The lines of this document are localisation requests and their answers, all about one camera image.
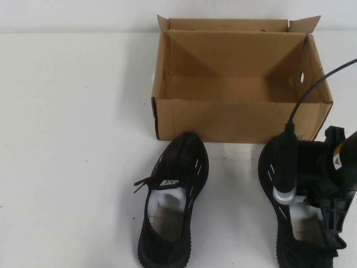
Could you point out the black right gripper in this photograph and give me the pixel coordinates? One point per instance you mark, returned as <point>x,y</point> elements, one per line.
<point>312,164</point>

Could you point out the black sneaker with grey lining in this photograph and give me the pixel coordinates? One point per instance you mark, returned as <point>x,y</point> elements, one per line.
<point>267,167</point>

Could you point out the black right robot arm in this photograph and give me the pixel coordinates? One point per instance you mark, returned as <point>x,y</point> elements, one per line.
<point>349,159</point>

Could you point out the white paper shoe stuffing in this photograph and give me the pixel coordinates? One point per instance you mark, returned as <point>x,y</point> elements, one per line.
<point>170,199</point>
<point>302,209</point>

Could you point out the brown cardboard shoe box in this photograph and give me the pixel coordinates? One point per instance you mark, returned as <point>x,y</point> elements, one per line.
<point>223,120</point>

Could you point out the black sneaker with white logo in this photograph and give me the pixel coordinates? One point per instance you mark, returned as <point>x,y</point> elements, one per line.
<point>149,220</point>

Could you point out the black oval wrist camera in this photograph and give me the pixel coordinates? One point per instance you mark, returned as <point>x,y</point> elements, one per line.
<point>285,162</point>

